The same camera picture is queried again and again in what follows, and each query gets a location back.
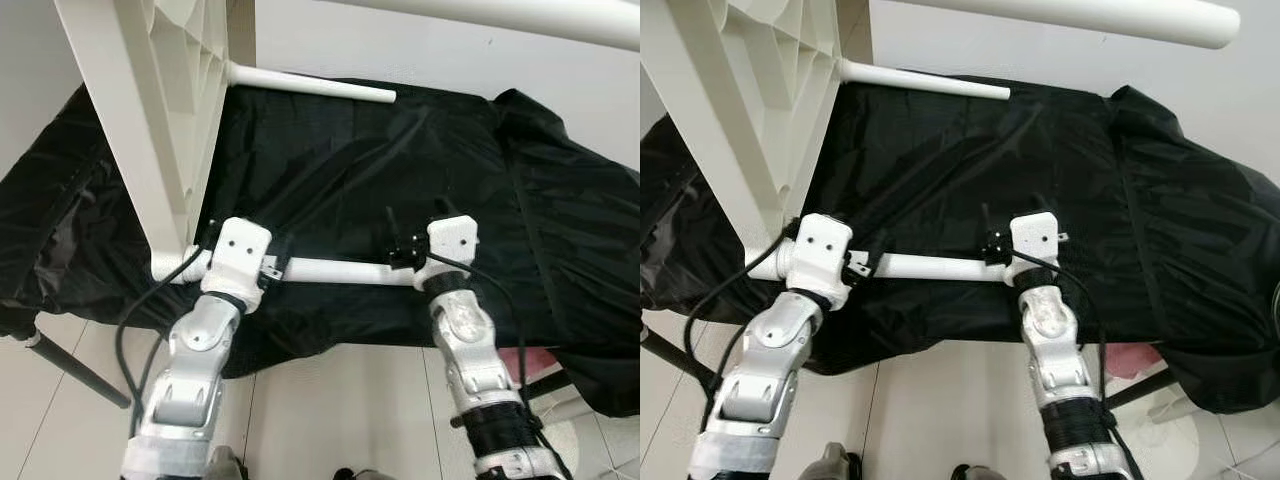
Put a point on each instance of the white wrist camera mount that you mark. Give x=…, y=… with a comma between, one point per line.
x=240, y=255
x=1035, y=240
x=450, y=240
x=825, y=250

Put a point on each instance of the grey robot right foot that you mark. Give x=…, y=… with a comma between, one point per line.
x=975, y=472
x=360, y=474

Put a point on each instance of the grey robot foot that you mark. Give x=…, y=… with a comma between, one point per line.
x=835, y=462
x=225, y=465
x=975, y=472
x=360, y=474

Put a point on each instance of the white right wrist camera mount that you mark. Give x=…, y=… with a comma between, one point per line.
x=1035, y=240
x=450, y=240

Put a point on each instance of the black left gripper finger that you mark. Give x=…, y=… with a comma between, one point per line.
x=213, y=229
x=878, y=245
x=285, y=243
x=795, y=228

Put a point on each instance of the white plastic table top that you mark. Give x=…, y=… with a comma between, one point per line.
x=740, y=100
x=130, y=100

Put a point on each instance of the grey robot left foot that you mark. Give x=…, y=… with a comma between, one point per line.
x=225, y=465
x=835, y=462

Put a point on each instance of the white plastic table leg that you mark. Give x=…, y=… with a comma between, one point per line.
x=340, y=270
x=930, y=266
x=920, y=80
x=1080, y=15
x=310, y=85
x=500, y=15

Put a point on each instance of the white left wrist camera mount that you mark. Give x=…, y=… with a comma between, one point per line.
x=825, y=250
x=240, y=255

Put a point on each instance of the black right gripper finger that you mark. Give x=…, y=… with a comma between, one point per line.
x=392, y=225
x=1037, y=203
x=441, y=207
x=985, y=222

